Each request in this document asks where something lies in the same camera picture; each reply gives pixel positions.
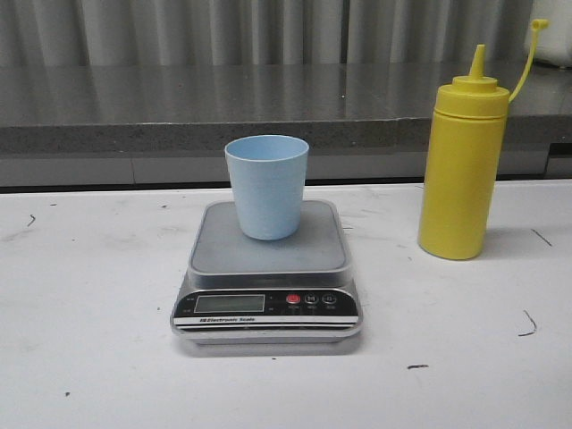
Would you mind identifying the light blue plastic cup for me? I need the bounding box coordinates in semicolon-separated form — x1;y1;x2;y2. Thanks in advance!
224;135;309;240

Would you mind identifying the yellow squeeze bottle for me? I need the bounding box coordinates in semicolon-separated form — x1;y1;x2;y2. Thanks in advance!
417;19;550;260

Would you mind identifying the silver electronic kitchen scale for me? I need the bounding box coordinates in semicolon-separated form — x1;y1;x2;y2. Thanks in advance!
171;200;363;346

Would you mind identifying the grey stone counter ledge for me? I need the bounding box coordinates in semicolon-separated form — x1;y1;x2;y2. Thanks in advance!
0;62;572;189

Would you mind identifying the white container in background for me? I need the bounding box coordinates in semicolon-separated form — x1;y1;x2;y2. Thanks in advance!
524;0;571;69

